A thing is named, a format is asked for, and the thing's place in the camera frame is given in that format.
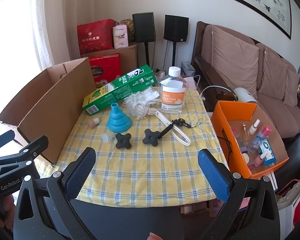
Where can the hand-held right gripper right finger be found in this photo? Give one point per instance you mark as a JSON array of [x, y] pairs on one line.
[[212, 173]]

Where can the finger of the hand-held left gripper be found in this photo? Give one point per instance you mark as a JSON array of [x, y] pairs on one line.
[[33, 148], [3, 140]]

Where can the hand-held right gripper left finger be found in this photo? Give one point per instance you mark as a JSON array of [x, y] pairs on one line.
[[81, 171]]

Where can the small translucent cap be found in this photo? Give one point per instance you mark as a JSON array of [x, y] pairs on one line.
[[107, 138]]

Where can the large cardboard box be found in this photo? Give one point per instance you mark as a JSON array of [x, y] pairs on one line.
[[52, 105]]

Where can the black cross-shaped knob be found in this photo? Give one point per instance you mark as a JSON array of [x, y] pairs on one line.
[[123, 141], [151, 137]]

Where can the blue collapsible funnel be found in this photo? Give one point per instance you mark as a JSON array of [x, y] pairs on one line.
[[118, 122]]

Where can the clear cleaner bottle orange label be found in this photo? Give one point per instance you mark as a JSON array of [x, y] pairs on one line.
[[172, 95]]

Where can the person's right hand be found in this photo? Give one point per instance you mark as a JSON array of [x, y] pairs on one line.
[[155, 237]]

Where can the orange cardboard box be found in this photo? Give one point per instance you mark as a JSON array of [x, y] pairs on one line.
[[222, 127]]

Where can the yellow checked tablecloth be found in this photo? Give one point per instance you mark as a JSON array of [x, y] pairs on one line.
[[152, 170]]

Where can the pile of cosmetic bottles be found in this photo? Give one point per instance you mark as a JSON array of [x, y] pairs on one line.
[[263, 135]]

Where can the white round appliance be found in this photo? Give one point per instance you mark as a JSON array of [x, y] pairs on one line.
[[245, 95]]

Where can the brown sofa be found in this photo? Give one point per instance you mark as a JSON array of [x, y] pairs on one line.
[[272, 110]]

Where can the green toothpaste box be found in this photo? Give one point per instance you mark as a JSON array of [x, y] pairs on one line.
[[120, 87]]

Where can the red gift box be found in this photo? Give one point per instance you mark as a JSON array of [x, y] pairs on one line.
[[105, 67]]

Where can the grey blue box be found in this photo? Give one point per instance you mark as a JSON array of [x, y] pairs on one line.
[[187, 67]]

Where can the small brown sofa cushion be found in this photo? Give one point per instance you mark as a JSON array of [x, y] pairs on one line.
[[291, 88]]

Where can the large brown sofa cushion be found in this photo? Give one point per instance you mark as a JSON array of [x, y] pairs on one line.
[[235, 60]]

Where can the medium brown sofa cushion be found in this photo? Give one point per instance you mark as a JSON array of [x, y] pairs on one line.
[[273, 75]]

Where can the brown cardboard box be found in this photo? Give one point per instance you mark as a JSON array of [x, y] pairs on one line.
[[128, 55]]

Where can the black speaker stand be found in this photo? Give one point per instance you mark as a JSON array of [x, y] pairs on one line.
[[146, 53], [174, 53]]

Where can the red gift bag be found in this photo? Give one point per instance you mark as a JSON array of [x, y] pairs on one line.
[[95, 37]]

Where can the white curtain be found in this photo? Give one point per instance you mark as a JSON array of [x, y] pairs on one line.
[[52, 17]]

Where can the black speaker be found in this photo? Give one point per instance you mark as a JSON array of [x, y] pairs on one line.
[[176, 28], [143, 27]]

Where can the gold foil bag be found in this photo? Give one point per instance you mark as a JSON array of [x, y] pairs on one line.
[[128, 26]]

